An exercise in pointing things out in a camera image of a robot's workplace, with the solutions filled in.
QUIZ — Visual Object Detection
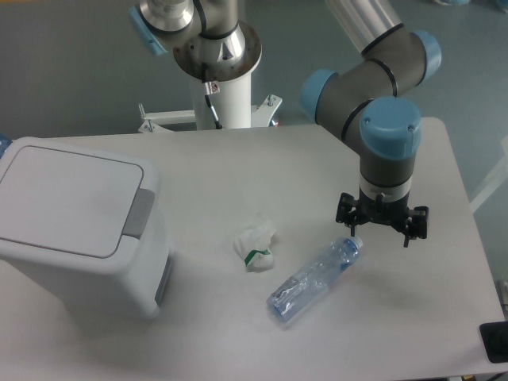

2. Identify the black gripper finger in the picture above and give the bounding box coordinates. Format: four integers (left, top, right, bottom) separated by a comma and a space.
398, 206, 429, 248
336, 193, 364, 237

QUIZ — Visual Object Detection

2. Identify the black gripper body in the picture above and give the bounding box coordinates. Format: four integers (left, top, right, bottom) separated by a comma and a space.
356, 191, 410, 225

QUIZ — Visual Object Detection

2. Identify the silver blue-jointed robot arm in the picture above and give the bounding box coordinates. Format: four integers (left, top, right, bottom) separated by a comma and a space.
129, 1, 441, 203

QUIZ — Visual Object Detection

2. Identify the white trash can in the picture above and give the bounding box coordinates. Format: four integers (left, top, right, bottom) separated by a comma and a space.
1, 137, 171, 319

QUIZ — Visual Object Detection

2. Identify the white trash can lid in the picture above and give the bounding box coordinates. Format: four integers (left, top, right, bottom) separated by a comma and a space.
1, 143, 160, 259

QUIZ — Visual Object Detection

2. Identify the clear blue plastic bottle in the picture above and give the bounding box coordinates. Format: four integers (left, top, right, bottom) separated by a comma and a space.
266, 237, 363, 324

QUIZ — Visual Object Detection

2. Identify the crumpled white paper wrapper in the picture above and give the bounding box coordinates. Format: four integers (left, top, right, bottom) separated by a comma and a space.
233, 213, 276, 272

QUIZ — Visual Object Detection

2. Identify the black device at table edge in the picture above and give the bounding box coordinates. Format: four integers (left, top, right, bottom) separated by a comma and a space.
479, 321, 507, 364

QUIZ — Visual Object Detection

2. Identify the blue object at left edge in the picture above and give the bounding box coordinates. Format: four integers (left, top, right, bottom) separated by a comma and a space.
0, 133, 12, 158

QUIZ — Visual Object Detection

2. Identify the white frame at right edge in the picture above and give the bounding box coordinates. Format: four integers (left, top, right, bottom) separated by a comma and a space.
470, 137, 507, 213

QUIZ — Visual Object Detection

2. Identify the black base cable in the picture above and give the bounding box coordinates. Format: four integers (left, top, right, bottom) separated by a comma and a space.
201, 63, 224, 130

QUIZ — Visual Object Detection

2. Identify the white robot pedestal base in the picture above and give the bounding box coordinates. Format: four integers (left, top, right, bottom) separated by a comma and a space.
137, 21, 283, 133

